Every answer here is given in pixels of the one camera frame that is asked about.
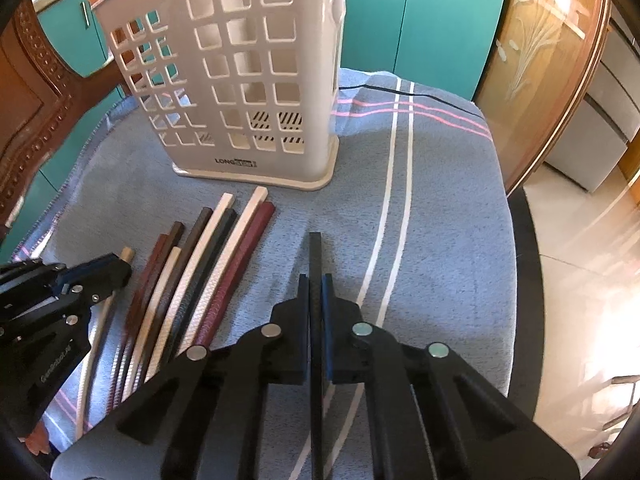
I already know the beige wooden chopstick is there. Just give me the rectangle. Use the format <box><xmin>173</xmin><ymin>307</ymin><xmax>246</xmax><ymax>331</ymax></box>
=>
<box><xmin>75</xmin><ymin>246</ymin><xmax>137</xmax><ymax>441</ymax></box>

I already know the black cable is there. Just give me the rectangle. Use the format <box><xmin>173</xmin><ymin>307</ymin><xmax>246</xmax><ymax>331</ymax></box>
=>
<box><xmin>337</xmin><ymin>82</ymin><xmax>478</xmax><ymax>106</ymax></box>

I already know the wooden frosted glass door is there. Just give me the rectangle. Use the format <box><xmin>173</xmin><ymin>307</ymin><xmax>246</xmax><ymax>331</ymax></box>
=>
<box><xmin>472</xmin><ymin>0</ymin><xmax>613</xmax><ymax>196</ymax></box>

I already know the carved wooden chair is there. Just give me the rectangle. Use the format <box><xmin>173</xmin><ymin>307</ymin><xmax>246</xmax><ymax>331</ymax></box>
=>
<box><xmin>0</xmin><ymin>0</ymin><xmax>166</xmax><ymax>241</ymax></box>

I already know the white plastic utensil basket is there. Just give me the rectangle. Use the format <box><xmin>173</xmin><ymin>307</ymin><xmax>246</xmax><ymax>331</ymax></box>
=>
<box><xmin>91</xmin><ymin>0</ymin><xmax>349</xmax><ymax>193</ymax></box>

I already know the blue striped cloth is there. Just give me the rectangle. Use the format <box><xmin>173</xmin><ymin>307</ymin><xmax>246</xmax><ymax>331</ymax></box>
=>
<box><xmin>15</xmin><ymin>67</ymin><xmax>518</xmax><ymax>480</ymax></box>

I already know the person's left hand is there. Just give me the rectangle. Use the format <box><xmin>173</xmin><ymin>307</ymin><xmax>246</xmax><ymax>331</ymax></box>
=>
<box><xmin>22</xmin><ymin>430</ymin><xmax>49</xmax><ymax>456</ymax></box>

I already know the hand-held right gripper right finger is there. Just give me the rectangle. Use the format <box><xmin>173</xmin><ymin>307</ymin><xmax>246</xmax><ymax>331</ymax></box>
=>
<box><xmin>322</xmin><ymin>274</ymin><xmax>581</xmax><ymax>480</ymax></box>

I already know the bundle of mixed chopsticks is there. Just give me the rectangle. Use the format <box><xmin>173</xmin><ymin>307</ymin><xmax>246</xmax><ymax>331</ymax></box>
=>
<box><xmin>105</xmin><ymin>186</ymin><xmax>277</xmax><ymax>418</ymax></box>

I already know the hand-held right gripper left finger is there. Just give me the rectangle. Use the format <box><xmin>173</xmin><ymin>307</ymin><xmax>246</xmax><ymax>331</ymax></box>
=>
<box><xmin>92</xmin><ymin>274</ymin><xmax>312</xmax><ymax>480</ymax></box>

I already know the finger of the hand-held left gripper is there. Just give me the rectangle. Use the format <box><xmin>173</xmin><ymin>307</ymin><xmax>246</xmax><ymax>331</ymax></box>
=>
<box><xmin>0</xmin><ymin>259</ymin><xmax>68</xmax><ymax>311</ymax></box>
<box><xmin>56</xmin><ymin>254</ymin><xmax>133</xmax><ymax>311</ymax></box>

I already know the black chopstick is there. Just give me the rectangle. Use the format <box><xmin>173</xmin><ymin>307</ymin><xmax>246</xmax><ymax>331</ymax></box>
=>
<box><xmin>309</xmin><ymin>232</ymin><xmax>324</xmax><ymax>480</ymax></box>

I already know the grey drawer cabinet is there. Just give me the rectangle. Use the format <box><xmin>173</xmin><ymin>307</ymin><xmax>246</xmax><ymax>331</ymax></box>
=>
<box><xmin>542</xmin><ymin>15</ymin><xmax>640</xmax><ymax>193</ymax></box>

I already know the teal kitchen cabinet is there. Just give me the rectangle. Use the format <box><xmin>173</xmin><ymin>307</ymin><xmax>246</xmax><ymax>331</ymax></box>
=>
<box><xmin>10</xmin><ymin>0</ymin><xmax>508</xmax><ymax>256</ymax></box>

